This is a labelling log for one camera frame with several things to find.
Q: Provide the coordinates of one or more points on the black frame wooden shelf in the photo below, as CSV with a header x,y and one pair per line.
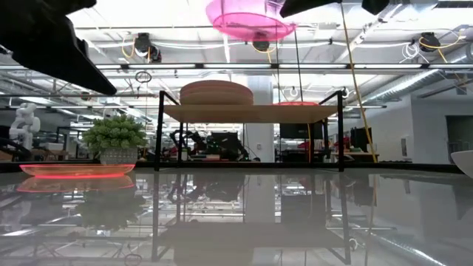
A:
x,y
159,140

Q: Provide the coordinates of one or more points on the orange transparent plastic plate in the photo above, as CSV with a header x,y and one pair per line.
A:
x,y
74,170
295,103

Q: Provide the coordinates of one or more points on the grey patterned plant pot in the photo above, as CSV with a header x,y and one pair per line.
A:
x,y
118,156

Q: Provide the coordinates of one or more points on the dark grey door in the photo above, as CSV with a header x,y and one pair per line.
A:
x,y
460,136

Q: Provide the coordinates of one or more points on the silver ventilation duct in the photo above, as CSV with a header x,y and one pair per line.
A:
x,y
414,85

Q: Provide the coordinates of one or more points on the long ceiling light strip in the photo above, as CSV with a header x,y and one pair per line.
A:
x,y
236,66

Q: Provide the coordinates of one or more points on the black wide monitor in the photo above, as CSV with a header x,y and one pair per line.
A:
x,y
295,131

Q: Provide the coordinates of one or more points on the pink transparent plastic plate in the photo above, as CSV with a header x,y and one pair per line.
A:
x,y
247,26

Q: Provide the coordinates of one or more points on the green artificial plant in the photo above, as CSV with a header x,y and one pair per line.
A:
x,y
114,134

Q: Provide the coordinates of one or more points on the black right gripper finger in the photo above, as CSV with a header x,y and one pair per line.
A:
x,y
306,4

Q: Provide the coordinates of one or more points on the wooden shelf board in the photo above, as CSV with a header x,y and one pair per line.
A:
x,y
247,114

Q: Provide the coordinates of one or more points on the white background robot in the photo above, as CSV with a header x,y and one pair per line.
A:
x,y
26,125

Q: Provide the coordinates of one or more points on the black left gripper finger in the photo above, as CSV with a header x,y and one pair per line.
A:
x,y
70,63
70,5

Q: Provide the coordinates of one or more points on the black background robot arm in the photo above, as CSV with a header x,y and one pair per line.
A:
x,y
229,144

